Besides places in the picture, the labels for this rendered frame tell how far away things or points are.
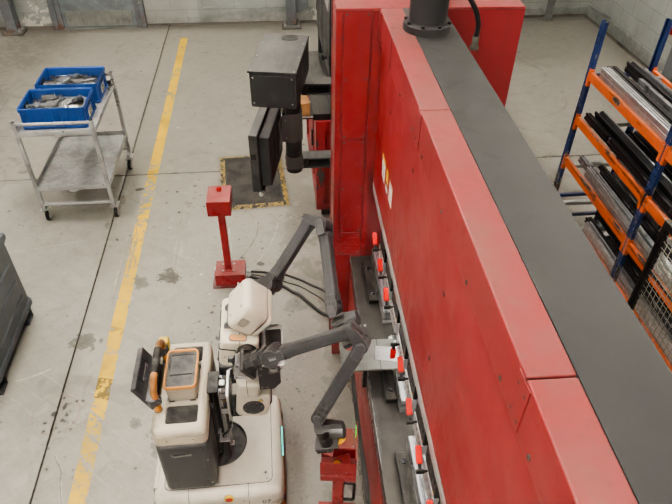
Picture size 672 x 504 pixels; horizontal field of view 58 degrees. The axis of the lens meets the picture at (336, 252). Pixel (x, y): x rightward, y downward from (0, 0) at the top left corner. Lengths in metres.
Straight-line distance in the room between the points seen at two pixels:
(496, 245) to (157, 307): 3.49
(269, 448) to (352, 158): 1.61
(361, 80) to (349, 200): 0.69
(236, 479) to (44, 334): 1.97
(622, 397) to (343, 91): 2.13
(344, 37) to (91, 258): 3.08
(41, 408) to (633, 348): 3.61
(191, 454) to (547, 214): 2.09
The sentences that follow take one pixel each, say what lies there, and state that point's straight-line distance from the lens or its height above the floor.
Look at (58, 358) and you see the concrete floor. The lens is 4.53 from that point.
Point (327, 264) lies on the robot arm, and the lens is 2.70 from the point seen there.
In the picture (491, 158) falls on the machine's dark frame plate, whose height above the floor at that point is 2.30.
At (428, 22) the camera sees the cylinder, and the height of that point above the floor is 2.35.
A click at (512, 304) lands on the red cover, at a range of 1.32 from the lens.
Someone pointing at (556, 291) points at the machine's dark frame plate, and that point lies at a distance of 1.39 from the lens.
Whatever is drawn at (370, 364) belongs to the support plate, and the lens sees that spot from 2.84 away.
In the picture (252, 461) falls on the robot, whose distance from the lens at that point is 3.41.
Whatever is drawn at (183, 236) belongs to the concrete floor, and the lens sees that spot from 5.23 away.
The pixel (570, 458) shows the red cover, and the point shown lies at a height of 2.30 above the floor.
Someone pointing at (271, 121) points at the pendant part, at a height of 1.57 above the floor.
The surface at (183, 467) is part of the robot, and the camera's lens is 3.18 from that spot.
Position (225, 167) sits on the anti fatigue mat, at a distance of 6.01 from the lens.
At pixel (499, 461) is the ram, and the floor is 1.98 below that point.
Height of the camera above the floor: 3.20
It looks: 40 degrees down
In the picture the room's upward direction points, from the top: 1 degrees clockwise
